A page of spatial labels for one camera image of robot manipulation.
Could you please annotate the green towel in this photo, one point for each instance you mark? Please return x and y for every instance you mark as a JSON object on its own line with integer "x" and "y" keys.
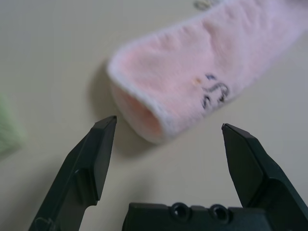
{"x": 9, "y": 130}

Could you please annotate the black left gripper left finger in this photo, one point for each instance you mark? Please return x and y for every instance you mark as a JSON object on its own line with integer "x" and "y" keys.
{"x": 79, "y": 173}

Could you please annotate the pink towel with white trim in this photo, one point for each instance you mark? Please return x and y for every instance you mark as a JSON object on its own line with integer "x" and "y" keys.
{"x": 187, "y": 72}

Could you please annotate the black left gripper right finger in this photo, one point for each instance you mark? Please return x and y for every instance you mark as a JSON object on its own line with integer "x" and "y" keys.
{"x": 262, "y": 175}

